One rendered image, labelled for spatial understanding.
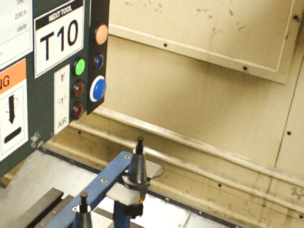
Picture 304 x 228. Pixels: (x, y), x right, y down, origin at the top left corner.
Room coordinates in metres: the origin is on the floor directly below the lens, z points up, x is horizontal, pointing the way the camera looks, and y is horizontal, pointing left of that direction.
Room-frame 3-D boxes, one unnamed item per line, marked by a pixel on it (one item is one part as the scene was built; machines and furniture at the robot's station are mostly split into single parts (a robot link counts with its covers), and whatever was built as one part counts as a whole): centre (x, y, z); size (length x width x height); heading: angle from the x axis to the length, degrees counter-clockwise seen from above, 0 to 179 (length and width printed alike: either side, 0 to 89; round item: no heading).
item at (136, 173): (1.00, -0.07, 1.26); 0.04 x 0.04 x 0.07
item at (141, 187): (1.00, -0.07, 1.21); 0.06 x 0.06 x 0.03
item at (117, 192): (0.95, -0.05, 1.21); 0.07 x 0.05 x 0.01; 61
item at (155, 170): (1.05, -0.10, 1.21); 0.07 x 0.05 x 0.01; 61
